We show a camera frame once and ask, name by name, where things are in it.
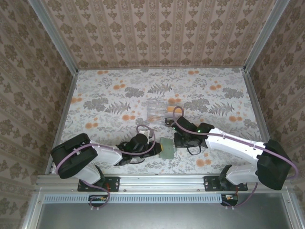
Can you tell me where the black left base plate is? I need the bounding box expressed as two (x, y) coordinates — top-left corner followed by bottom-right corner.
(77, 176), (121, 192)

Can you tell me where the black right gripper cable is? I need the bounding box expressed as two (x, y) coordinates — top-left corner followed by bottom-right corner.
(187, 145), (203, 156)

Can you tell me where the orange card stack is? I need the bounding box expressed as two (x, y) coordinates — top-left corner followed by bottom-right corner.
(165, 106), (179, 126)

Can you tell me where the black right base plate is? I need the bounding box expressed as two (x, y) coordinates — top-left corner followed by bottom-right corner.
(203, 176), (248, 192)

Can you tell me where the grey metal panel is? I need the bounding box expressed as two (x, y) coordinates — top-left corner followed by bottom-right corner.
(22, 192), (305, 229)

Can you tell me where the clear acrylic card box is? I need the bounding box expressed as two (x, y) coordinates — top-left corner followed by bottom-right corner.
(146, 99), (186, 127)

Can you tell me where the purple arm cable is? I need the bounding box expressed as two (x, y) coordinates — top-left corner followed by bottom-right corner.
(172, 106), (300, 210)
(55, 125), (157, 212)

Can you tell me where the aluminium table back rail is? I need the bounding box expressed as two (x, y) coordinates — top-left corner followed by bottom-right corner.
(77, 66), (245, 72)

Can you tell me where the black controller board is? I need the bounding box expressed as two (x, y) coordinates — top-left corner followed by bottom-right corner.
(220, 193), (239, 207)
(88, 194), (108, 207)

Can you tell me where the aluminium front rail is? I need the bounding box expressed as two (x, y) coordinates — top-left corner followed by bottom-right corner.
(35, 173), (293, 191)

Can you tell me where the floral table cover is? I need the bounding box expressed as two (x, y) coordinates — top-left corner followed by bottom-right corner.
(51, 68), (275, 176)

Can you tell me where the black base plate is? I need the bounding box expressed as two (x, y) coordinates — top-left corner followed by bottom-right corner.
(203, 176), (248, 192)
(77, 176), (121, 192)

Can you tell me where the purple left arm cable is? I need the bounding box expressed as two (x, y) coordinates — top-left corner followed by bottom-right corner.
(55, 125), (157, 212)

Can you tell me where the aluminium table side rail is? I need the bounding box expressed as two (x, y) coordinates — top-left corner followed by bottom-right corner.
(46, 70), (79, 176)
(243, 68), (275, 148)

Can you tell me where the aluminium frame post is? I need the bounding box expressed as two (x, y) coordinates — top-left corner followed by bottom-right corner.
(244, 0), (290, 72)
(30, 0), (79, 73)

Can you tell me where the grey slotted cable duct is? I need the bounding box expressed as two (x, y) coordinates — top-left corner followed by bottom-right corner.
(44, 193), (240, 204)

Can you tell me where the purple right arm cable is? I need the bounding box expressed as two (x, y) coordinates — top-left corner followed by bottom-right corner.
(172, 106), (300, 210)

